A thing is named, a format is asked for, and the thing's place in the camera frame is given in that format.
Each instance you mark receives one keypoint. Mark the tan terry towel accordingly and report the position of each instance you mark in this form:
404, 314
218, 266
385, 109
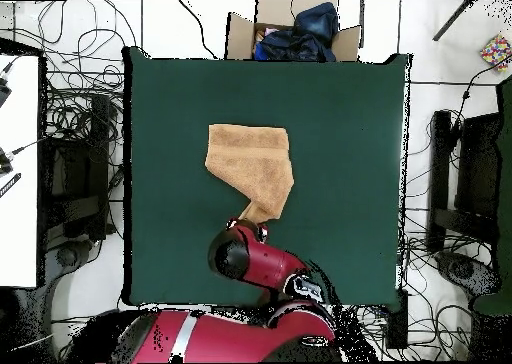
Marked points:
252, 160

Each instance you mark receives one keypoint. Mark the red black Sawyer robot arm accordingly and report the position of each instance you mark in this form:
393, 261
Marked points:
264, 260

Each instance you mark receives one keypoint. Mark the flat black strip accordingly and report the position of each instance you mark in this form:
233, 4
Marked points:
10, 184

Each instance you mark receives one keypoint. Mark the dark green table cloth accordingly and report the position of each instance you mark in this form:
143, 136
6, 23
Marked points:
340, 160

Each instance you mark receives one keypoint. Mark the black metal stand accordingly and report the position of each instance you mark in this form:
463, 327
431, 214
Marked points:
100, 140
440, 160

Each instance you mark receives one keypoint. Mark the black power strip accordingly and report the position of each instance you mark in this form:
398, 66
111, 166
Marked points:
397, 324

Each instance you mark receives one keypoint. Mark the grey curved stand base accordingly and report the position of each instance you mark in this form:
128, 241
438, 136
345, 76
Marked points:
66, 256

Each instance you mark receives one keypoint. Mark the brown cardboard box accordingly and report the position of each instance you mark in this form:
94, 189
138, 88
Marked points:
240, 36

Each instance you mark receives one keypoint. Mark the dark blue clothing pile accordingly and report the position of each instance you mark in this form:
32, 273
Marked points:
312, 32

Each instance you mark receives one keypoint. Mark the black round floor base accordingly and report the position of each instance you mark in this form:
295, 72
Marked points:
464, 270

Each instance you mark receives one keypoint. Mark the white side table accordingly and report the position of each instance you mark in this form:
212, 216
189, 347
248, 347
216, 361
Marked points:
20, 228

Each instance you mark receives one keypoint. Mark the black metal rod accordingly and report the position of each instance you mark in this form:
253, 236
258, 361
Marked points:
454, 19

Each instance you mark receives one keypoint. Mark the multicoloured patterned box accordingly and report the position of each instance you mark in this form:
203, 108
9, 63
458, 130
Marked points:
496, 50

